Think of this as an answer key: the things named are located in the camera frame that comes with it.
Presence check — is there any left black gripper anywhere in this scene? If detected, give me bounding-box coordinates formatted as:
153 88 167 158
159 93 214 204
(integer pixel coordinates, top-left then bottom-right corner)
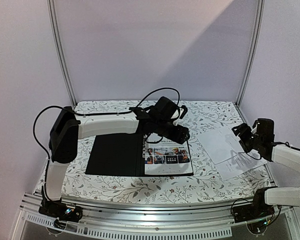
154 118 190 144

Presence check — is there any silver folder clip mechanism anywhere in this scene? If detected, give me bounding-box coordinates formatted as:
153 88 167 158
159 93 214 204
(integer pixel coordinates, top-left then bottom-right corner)
142 135 151 165

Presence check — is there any colour printed brochure sheet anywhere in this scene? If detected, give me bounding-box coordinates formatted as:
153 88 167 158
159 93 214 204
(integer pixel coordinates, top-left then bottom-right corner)
144 135 194 177

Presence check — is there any white text paper sheet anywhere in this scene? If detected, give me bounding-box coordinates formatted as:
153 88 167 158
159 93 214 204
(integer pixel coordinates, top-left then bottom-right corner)
196 126 267 181

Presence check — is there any black clip folder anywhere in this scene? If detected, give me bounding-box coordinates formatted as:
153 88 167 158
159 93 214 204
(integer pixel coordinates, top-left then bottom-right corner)
84 133 194 177

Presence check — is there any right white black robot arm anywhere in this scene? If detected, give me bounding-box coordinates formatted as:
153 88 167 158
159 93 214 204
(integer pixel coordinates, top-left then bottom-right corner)
230 118 300 223

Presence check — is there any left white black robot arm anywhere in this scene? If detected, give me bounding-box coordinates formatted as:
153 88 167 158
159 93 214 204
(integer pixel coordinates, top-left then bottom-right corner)
38 104 190 223

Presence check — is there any floral patterned tablecloth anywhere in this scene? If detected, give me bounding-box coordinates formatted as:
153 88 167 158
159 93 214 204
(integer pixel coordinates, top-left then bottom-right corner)
34 100 278 206

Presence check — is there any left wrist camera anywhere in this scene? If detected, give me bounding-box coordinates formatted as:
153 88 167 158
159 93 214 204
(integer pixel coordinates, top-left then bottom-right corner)
148 96 188 126

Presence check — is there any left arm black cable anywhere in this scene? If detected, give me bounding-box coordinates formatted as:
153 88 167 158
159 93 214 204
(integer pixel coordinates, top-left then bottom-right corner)
32 86 181 196

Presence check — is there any aluminium mounting rail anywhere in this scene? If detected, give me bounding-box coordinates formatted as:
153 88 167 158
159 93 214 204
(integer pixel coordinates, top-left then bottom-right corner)
19 192 294 226

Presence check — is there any perforated white cable tray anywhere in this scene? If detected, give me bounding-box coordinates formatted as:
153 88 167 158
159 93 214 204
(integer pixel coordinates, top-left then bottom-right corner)
20 213 233 240

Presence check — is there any right aluminium frame post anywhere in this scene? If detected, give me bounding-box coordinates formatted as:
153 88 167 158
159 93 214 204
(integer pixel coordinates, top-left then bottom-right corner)
234 0 265 107

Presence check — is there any aluminium frame post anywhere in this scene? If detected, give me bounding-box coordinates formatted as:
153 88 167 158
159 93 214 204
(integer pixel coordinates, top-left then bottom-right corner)
234 0 265 107
47 0 77 107

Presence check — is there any left aluminium frame post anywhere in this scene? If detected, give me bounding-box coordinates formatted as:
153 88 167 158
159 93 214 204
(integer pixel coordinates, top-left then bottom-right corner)
47 0 77 107

